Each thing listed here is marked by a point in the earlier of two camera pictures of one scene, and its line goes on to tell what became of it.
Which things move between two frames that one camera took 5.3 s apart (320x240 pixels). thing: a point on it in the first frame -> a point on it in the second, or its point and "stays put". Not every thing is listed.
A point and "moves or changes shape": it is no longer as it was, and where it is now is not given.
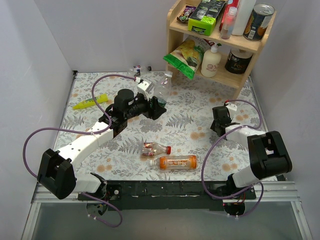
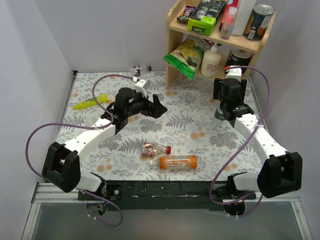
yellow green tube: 99,98 stays put
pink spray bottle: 229,23 stays put
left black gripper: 154,109 stays put
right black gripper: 217,122 -> 216,88
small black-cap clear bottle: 138,68 stays put
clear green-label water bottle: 162,87 moves or changes shape
